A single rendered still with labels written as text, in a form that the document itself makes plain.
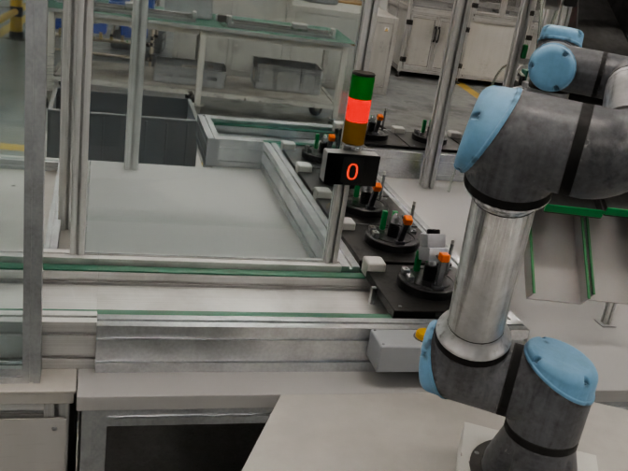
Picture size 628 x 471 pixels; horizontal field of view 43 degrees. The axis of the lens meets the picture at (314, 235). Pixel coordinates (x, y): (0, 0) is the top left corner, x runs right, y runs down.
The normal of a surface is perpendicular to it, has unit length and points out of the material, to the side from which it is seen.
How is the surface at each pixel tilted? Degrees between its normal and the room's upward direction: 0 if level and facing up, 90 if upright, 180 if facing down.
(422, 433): 0
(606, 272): 45
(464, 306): 106
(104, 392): 0
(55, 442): 90
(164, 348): 90
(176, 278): 90
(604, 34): 25
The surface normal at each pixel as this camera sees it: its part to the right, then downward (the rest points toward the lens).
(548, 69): -0.33, 0.29
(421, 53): 0.11, 0.37
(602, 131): -0.02, -0.35
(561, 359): 0.26, -0.88
